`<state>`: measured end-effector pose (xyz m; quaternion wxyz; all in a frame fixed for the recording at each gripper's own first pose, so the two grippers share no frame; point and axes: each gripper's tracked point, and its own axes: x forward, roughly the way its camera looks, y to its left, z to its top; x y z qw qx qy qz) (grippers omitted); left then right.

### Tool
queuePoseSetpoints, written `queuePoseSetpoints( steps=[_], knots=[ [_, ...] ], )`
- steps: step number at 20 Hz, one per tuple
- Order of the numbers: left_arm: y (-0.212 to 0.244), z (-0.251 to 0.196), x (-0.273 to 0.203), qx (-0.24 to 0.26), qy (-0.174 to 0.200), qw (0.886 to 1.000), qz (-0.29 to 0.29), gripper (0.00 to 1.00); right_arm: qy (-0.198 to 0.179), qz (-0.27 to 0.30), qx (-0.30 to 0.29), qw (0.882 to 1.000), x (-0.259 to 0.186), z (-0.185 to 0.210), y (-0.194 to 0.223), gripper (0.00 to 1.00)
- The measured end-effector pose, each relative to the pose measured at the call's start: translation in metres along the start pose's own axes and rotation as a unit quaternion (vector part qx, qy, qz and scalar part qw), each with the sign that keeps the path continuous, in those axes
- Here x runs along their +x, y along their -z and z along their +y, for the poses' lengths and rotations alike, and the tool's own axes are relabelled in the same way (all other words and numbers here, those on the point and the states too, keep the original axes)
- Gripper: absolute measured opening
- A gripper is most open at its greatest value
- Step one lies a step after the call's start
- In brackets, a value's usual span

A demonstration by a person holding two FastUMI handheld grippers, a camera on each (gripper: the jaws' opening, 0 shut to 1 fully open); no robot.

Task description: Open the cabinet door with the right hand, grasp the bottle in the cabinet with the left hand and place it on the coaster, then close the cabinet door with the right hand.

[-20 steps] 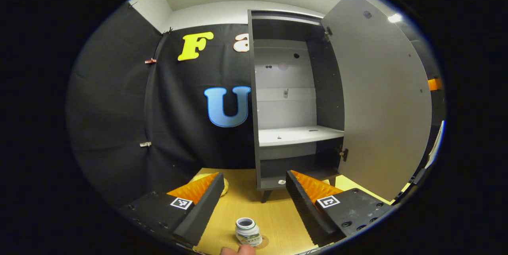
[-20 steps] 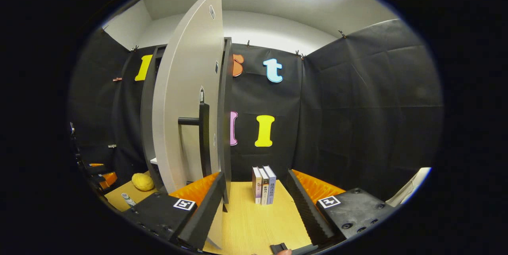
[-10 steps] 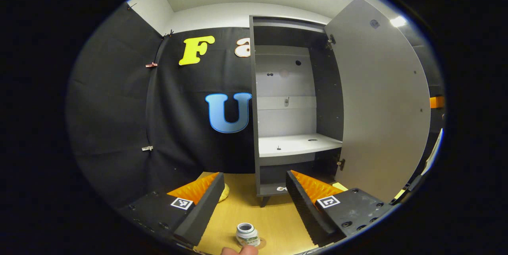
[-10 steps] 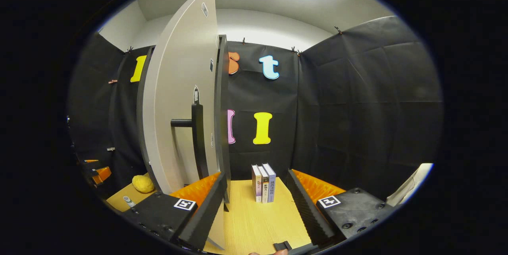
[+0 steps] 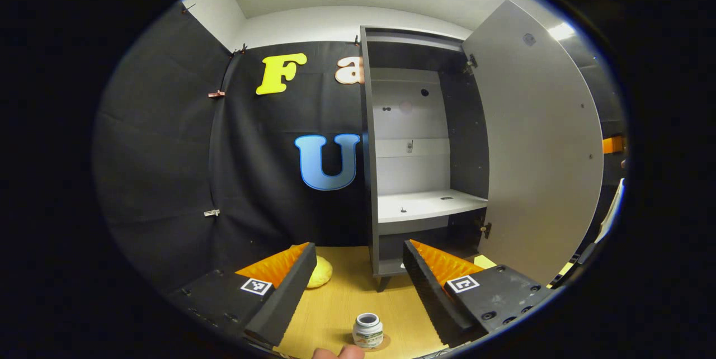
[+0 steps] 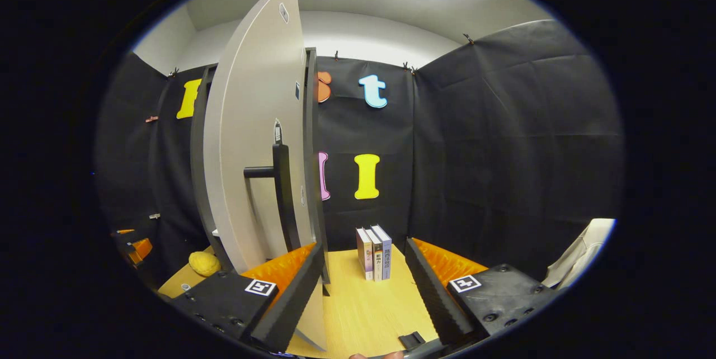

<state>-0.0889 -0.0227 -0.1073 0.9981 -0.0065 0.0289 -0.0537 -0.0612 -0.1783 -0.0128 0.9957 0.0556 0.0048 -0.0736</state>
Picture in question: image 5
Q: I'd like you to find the black backdrop cloth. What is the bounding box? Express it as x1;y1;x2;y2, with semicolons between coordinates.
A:
92;1;627;292

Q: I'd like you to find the white panel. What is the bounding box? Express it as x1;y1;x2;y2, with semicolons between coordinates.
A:
594;178;625;243

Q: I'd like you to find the beige cabinet door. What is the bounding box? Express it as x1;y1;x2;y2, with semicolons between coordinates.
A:
461;0;605;286

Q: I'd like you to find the short ceiling light strip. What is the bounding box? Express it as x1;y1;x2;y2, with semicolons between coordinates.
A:
547;22;577;41

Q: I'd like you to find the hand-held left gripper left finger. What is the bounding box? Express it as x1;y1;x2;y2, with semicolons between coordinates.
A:
168;242;318;348

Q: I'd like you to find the small white bottle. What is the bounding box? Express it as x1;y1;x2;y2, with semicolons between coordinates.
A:
352;313;384;349

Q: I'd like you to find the dark grey cabinet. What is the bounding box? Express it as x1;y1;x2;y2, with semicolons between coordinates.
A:
360;26;492;292

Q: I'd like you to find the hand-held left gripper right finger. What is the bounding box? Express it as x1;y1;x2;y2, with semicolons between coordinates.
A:
403;239;553;348

